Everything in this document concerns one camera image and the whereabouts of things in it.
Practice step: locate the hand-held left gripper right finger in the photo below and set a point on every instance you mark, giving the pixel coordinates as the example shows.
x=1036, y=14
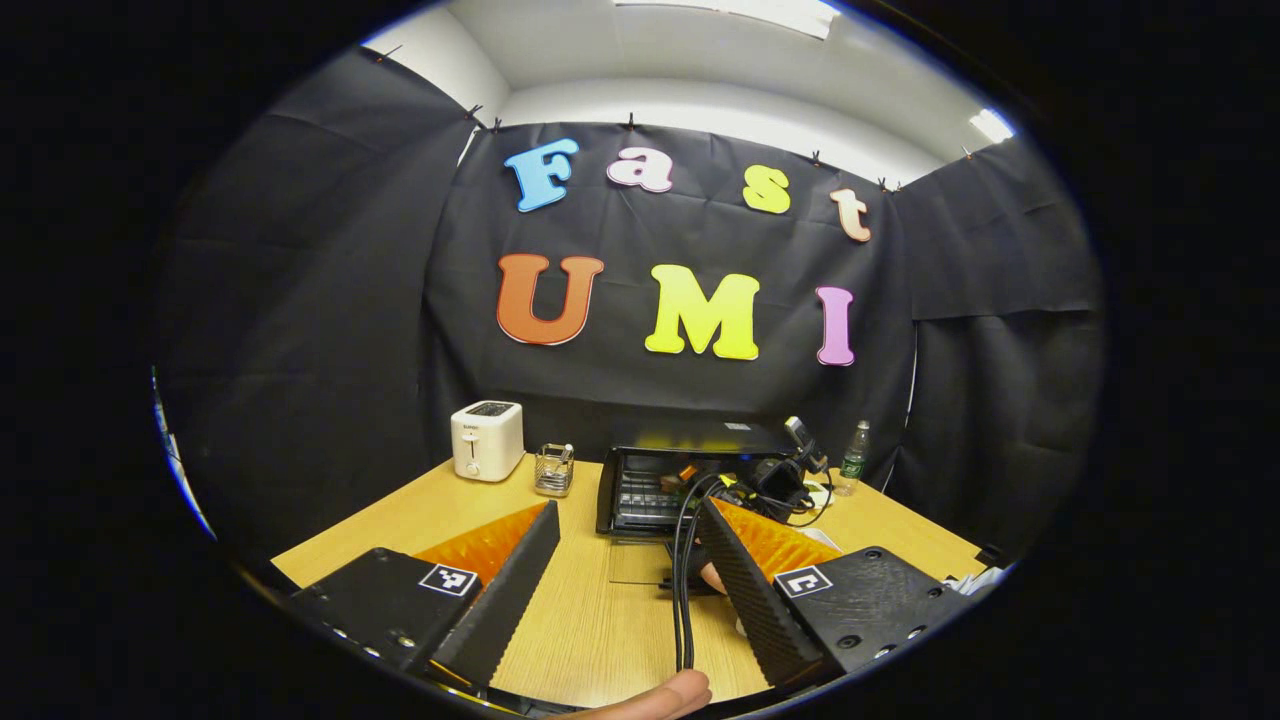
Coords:
x=750, y=590

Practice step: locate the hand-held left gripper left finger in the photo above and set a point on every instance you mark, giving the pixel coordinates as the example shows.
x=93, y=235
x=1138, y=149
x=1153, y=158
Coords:
x=515, y=590

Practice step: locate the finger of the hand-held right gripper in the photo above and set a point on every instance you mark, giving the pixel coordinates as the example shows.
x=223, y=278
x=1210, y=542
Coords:
x=687, y=472

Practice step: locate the black electric oven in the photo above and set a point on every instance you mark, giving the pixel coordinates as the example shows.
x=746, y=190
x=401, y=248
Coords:
x=700, y=437

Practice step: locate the clear plastic water bottle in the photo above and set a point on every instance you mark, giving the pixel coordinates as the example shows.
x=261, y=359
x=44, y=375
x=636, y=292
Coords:
x=853, y=470

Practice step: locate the clear utensil holder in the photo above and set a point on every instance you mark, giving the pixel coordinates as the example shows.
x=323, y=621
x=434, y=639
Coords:
x=553, y=475

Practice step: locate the white toaster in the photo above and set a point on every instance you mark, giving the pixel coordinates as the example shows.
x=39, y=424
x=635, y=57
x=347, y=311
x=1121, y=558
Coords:
x=487, y=445

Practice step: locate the black backdrop cloth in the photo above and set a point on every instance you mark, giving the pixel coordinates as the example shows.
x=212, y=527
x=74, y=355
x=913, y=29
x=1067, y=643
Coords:
x=620, y=220

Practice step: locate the small ceiling light panel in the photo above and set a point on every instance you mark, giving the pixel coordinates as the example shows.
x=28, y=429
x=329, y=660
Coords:
x=992, y=125

